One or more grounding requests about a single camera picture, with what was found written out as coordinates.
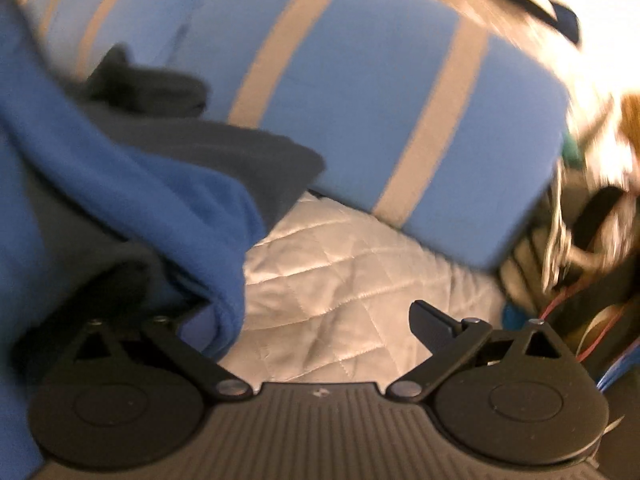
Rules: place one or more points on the small blue striped pillow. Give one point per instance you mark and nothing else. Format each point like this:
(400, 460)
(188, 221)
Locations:
(145, 10)

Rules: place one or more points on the blue fleece jacket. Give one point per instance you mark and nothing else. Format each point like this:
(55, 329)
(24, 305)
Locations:
(125, 185)

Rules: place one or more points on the quilted beige bedspread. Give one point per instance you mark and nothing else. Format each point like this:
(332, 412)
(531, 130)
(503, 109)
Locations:
(350, 280)

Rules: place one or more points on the dark bag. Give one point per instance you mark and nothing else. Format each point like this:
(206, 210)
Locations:
(600, 310)

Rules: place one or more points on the dark blue cloth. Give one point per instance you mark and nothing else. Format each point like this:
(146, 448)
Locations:
(567, 22)

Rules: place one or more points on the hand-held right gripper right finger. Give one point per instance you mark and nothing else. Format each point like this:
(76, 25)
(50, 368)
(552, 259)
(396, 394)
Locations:
(432, 325)

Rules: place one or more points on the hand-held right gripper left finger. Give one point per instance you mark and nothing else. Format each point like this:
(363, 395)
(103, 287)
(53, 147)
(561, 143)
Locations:
(195, 332)

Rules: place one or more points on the large blue striped pillow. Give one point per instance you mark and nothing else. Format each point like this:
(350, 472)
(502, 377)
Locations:
(350, 85)

